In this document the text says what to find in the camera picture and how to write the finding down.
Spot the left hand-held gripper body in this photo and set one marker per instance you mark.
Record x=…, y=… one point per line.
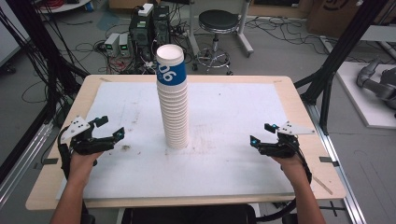
x=88, y=144

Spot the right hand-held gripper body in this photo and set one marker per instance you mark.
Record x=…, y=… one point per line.
x=285, y=146

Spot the stack of white paper cups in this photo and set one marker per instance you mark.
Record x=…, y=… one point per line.
x=172, y=99

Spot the person's left hand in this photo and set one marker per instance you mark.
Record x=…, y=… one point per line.
x=82, y=166

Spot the person's right hand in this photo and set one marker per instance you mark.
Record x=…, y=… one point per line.
x=291, y=169

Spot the wooden table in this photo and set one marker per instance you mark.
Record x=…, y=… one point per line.
x=311, y=174

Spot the black tape strip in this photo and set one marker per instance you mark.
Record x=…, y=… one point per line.
x=328, y=160
x=49, y=161

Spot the white foam mat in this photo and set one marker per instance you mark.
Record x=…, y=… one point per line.
x=218, y=161

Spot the grey power supply unit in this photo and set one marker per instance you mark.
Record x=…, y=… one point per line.
x=111, y=43
x=124, y=45

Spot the white floor board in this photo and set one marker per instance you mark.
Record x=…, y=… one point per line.
x=361, y=102

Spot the black computer tower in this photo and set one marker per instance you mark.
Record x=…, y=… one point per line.
x=146, y=34

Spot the person's dark lap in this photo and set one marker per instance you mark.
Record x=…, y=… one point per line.
x=186, y=215

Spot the black metal stand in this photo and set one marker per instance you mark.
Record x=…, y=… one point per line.
x=339, y=53

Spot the black round stool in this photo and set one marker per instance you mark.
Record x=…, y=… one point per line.
x=218, y=20

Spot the white box on tower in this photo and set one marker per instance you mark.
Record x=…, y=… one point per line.
x=145, y=9

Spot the brown cardboard box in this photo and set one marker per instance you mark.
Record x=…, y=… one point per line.
x=333, y=15

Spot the aluminium rail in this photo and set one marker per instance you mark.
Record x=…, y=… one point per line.
x=339, y=174
x=21, y=165

